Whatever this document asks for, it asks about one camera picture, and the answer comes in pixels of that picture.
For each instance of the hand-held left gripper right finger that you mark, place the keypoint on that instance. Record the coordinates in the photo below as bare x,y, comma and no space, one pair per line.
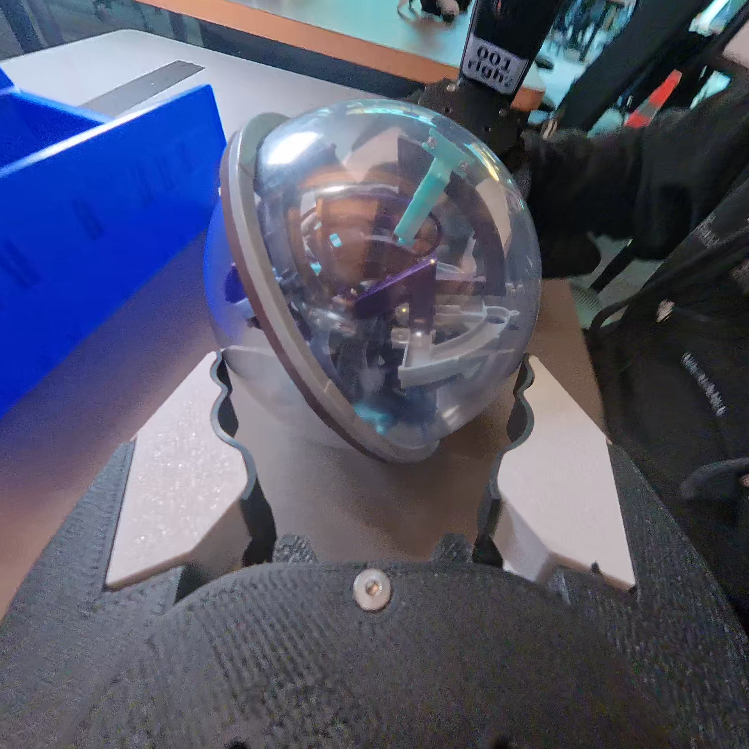
568,503

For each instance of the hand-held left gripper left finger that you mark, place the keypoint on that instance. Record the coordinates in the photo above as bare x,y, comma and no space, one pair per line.
181,503

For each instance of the clear plastic maze ball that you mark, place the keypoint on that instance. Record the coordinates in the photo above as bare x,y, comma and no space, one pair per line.
375,269

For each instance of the blue plastic bin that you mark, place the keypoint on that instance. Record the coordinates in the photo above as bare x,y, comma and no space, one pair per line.
94,222

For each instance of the black office chair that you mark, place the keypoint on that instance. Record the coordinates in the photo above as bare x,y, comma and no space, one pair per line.
632,53

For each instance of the black backpack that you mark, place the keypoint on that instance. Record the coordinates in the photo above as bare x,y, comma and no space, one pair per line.
679,398

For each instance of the long pale desk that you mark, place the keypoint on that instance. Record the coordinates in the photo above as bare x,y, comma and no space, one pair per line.
351,29

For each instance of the orange traffic cone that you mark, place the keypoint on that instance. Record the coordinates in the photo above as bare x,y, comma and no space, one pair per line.
655,100

